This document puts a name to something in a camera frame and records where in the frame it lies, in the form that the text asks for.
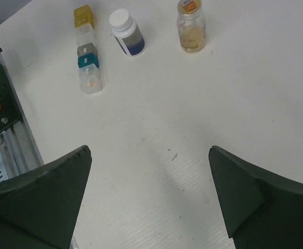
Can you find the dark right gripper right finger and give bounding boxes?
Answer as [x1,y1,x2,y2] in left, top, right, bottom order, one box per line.
[209,146,303,248]

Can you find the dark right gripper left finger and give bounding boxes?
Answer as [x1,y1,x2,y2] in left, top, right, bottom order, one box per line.
[0,145,92,248]

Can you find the weekly pill organizer strip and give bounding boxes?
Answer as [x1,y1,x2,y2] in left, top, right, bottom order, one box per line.
[73,5,102,94]

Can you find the white pill bottle blue label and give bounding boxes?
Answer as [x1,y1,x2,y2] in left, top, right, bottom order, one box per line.
[109,9,145,57]

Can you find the clear glass jar gold lid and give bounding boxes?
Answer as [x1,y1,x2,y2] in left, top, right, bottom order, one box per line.
[176,0,206,53]

